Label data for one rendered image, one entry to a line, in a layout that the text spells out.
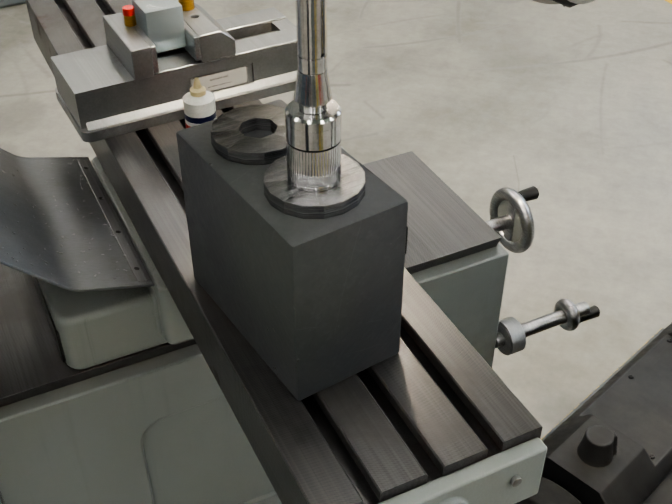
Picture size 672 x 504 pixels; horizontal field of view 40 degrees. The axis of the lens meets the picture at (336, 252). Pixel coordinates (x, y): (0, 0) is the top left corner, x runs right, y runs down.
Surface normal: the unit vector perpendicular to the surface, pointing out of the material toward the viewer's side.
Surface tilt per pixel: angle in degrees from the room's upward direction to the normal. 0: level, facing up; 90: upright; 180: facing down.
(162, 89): 90
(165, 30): 90
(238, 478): 90
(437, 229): 0
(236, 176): 0
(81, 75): 0
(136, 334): 90
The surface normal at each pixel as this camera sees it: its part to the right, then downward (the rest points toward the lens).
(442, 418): 0.00, -0.78
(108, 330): 0.44, 0.56
